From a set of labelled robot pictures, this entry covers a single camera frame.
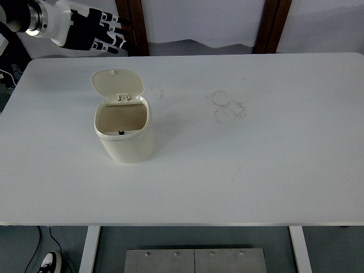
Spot white floor cable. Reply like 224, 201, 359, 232
0, 67, 18, 89

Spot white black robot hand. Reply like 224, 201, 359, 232
42, 0, 133, 56

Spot thin black floor cable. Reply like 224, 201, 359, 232
48, 226, 72, 272
24, 226, 42, 273

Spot cream plastic trash bin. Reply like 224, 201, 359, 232
90, 68, 156, 164

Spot person's foot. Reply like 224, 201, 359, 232
36, 250, 63, 273

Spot grey metal plate with screws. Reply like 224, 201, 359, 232
194, 247, 267, 273
124, 249, 196, 273

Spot brown wooden frame post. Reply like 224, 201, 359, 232
254, 0, 293, 54
114, 0, 150, 56

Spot white table leg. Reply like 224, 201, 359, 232
289, 226, 313, 273
78, 226, 101, 273

